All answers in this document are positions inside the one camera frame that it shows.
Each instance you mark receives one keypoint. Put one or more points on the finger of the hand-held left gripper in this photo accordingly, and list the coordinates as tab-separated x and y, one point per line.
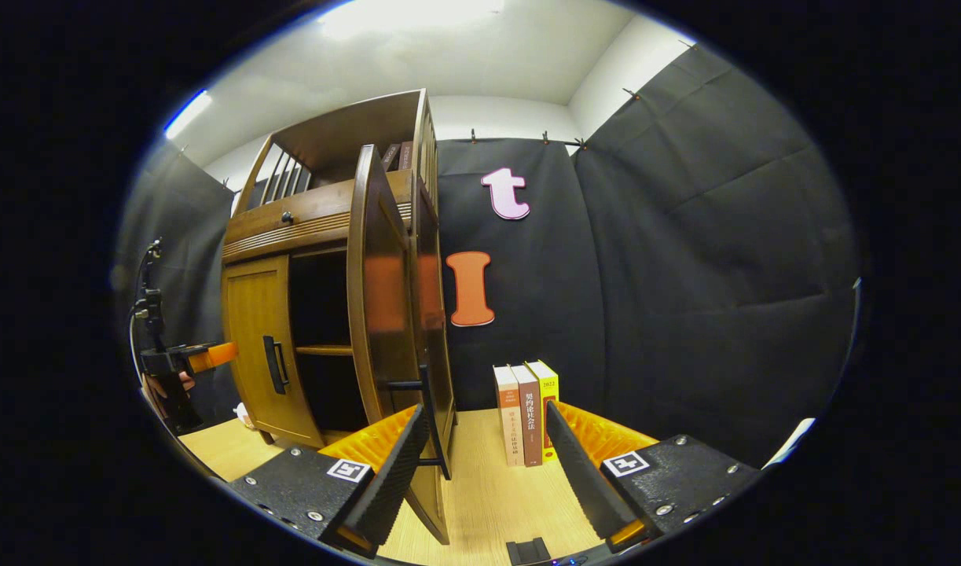
217	356

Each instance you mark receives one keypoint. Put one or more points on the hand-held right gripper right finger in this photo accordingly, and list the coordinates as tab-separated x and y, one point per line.
586	479

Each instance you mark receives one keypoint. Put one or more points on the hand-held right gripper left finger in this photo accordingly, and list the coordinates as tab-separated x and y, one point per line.
390	479

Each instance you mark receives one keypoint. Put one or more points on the wooden cabinet door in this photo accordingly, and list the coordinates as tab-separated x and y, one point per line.
378	299
252	330

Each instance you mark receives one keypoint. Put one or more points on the wooden double-door shoe cabinet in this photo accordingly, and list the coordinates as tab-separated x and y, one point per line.
346	137

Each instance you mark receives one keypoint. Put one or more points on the white packet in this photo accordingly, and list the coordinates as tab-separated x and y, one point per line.
245	417

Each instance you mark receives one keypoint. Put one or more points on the brown spine book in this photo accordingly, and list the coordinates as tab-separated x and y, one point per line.
530	417

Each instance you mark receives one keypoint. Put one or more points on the yellow book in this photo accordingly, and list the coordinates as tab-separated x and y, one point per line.
549	393

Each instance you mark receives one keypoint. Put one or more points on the wooden inner shelf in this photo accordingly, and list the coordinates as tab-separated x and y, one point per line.
323	350

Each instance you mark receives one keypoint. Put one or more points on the white panel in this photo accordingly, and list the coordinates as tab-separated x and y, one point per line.
790	442

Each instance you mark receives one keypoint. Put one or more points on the black backdrop cloth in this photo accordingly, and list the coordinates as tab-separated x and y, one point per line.
684	275

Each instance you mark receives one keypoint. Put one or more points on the small ceiling light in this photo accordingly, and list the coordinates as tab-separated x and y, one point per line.
188	114

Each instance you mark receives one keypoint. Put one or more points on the dark red book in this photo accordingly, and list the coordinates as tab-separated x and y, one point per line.
406	156

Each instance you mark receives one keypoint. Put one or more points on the large ceiling light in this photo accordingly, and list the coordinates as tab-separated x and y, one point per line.
409	16

